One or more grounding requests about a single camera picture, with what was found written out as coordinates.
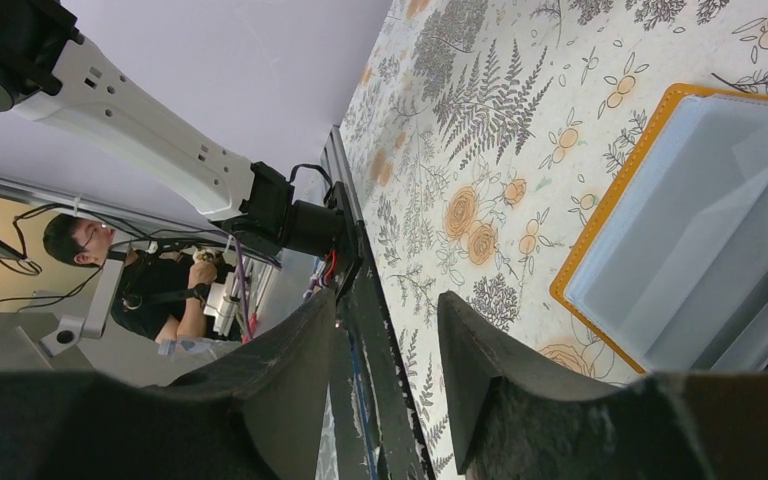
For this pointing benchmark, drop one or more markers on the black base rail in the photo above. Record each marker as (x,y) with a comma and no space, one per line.
(376,427)

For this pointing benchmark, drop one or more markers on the floral patterned table mat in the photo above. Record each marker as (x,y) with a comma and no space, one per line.
(481,139)

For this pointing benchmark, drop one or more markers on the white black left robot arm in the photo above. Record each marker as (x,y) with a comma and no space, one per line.
(52,74)

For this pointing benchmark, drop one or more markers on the aluminium frame rail front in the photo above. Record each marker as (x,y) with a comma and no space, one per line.
(334,159)

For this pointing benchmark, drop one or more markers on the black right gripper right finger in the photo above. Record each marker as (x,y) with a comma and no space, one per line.
(515,414)

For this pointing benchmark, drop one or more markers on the yellow leather card holder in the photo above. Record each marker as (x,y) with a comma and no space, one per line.
(671,269)

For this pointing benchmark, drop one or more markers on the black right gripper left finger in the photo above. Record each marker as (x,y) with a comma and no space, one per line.
(255,413)

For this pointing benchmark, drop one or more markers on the person in black shirt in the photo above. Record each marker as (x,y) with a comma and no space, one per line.
(86,243)

